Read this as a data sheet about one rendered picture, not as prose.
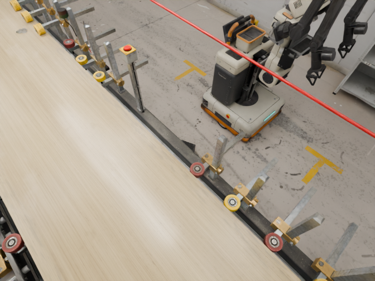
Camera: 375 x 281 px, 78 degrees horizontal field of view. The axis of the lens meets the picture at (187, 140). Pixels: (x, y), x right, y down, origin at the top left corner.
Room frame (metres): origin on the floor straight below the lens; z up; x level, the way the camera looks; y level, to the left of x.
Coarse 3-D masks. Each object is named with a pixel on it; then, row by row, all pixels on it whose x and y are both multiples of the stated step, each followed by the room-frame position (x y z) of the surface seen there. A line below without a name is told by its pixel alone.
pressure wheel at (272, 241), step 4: (272, 232) 0.24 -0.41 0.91; (268, 236) 0.22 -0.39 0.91; (272, 236) 0.22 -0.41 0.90; (276, 236) 0.22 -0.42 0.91; (264, 240) 0.21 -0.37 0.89; (268, 240) 0.21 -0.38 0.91; (272, 240) 0.21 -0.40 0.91; (276, 240) 0.21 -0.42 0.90; (280, 240) 0.21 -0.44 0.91; (268, 244) 0.19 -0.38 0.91; (272, 244) 0.19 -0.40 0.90; (276, 244) 0.19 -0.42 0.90; (280, 244) 0.19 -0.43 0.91; (268, 248) 0.17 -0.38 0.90; (272, 248) 0.17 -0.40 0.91; (276, 248) 0.17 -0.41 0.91; (280, 248) 0.17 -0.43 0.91; (272, 252) 0.16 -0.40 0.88
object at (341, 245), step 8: (352, 224) 0.31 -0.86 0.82; (344, 232) 0.27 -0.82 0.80; (352, 232) 0.27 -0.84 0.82; (344, 240) 0.23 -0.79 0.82; (336, 248) 0.20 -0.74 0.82; (344, 248) 0.20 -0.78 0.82; (328, 256) 0.16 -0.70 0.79; (336, 256) 0.16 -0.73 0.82; (320, 272) 0.09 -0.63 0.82; (312, 280) 0.06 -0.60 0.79
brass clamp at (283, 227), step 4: (280, 220) 0.31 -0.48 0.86; (272, 224) 0.29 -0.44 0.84; (276, 224) 0.29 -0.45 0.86; (280, 224) 0.29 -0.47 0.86; (284, 224) 0.29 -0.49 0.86; (276, 228) 0.28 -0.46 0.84; (280, 228) 0.27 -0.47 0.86; (284, 228) 0.27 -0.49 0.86; (288, 228) 0.27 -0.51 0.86; (284, 232) 0.25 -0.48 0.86; (284, 236) 0.24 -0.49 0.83; (288, 236) 0.24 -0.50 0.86; (296, 236) 0.24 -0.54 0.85; (288, 240) 0.22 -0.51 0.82; (292, 240) 0.22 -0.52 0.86; (296, 240) 0.22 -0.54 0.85; (292, 244) 0.21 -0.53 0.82
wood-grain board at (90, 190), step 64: (0, 0) 2.27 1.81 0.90; (0, 64) 1.36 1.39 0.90; (64, 64) 1.38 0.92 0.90; (0, 128) 0.79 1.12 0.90; (64, 128) 0.80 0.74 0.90; (128, 128) 0.81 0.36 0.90; (0, 192) 0.39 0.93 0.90; (64, 192) 0.40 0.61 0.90; (128, 192) 0.41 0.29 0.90; (192, 192) 0.42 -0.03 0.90; (64, 256) 0.11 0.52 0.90; (128, 256) 0.12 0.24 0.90; (192, 256) 0.13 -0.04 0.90; (256, 256) 0.14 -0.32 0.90
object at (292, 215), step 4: (312, 188) 0.49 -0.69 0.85; (308, 192) 0.47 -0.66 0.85; (312, 192) 0.47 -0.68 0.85; (304, 196) 0.44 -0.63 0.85; (308, 196) 0.44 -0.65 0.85; (300, 200) 0.43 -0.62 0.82; (304, 200) 0.42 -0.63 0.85; (308, 200) 0.42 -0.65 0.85; (300, 204) 0.40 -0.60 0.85; (304, 204) 0.40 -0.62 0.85; (296, 208) 0.38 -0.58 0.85; (300, 208) 0.38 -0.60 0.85; (292, 212) 0.35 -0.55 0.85; (296, 212) 0.35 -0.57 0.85; (288, 216) 0.33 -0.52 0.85; (292, 216) 0.33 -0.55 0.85; (284, 220) 0.32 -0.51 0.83; (288, 220) 0.31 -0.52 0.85; (292, 220) 0.31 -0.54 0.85; (288, 224) 0.30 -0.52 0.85; (276, 232) 0.25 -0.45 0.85; (280, 232) 0.25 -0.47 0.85; (280, 236) 0.24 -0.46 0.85
